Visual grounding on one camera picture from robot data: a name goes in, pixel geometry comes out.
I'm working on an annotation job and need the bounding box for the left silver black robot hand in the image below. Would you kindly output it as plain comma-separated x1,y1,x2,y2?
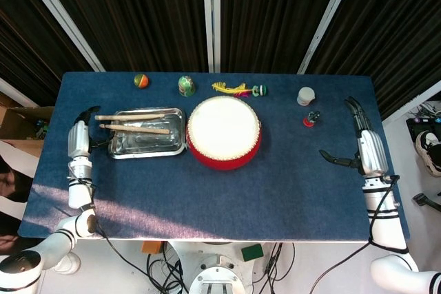
67,105,113,159

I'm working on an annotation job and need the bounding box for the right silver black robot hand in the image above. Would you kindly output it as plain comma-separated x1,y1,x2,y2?
318,96,390,177

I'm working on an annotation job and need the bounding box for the wooden drumstick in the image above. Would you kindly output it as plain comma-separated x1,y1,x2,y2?
99,123,172,136
94,113,167,122

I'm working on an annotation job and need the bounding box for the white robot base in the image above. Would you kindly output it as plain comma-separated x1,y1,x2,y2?
168,240,267,294

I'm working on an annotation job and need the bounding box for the shiny metal tray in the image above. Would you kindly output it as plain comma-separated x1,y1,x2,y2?
107,107,187,160

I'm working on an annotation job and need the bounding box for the red drum with white skin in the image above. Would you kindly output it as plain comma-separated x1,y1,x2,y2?
185,96,263,171

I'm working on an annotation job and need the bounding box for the black electronics box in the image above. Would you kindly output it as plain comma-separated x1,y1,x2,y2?
405,117,441,147

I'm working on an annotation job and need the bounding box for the black and white sneaker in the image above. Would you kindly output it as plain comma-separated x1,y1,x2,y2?
415,130,441,177

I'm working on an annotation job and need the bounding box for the cardboard box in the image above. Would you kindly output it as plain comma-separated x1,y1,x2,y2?
0,92,56,142

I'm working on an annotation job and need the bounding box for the small toy with red base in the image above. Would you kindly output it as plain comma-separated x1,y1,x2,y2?
302,110,322,129

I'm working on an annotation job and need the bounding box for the black handheld device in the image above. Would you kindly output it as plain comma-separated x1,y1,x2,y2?
412,193,441,213

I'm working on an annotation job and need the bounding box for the person in dark clothes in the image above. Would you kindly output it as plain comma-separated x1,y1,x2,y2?
0,154,36,251

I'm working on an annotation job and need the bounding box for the orange and green ball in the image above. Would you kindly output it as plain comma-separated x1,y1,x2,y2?
133,73,150,89

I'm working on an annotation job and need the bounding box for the white plastic jar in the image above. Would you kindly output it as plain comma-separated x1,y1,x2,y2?
296,87,316,107

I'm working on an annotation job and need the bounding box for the white shoe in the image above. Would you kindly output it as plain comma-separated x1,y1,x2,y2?
51,251,83,273

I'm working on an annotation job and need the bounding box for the orange box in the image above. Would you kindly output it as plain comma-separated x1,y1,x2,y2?
141,241,164,255

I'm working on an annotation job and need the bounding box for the green block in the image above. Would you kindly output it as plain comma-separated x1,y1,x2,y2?
240,243,265,262

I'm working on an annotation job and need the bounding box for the blue table cloth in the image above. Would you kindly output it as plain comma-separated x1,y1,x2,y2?
17,72,411,244

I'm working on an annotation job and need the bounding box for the yellow pink feather shuttlecock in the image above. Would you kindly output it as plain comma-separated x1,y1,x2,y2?
211,81,269,99

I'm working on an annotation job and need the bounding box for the white frame post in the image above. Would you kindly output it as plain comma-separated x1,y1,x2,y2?
0,78,40,108
15,0,105,73
201,0,222,74
381,80,441,124
297,0,361,75

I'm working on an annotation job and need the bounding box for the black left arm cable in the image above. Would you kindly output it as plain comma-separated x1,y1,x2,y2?
93,218,152,274

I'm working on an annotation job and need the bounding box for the black floor cable bundle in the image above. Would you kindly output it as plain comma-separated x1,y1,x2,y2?
146,244,190,294
257,242,297,294

